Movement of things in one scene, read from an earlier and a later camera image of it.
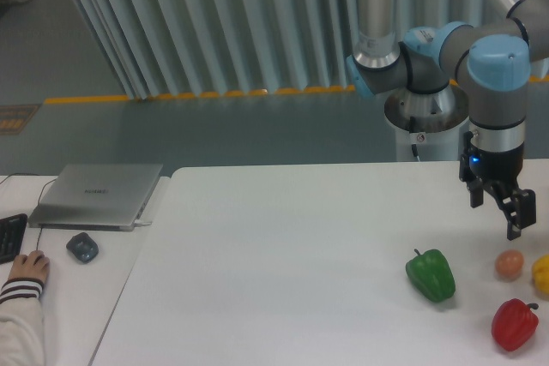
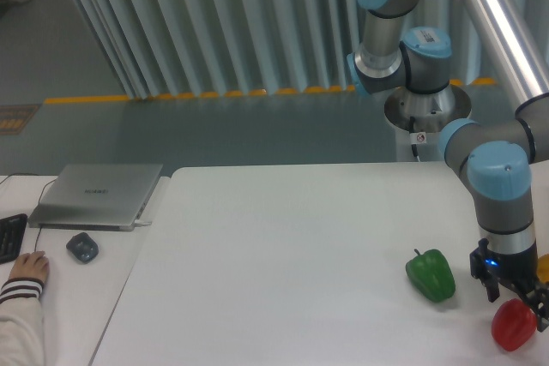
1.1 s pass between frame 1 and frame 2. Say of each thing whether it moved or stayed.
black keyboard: stayed
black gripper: moved
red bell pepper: stayed
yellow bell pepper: stayed
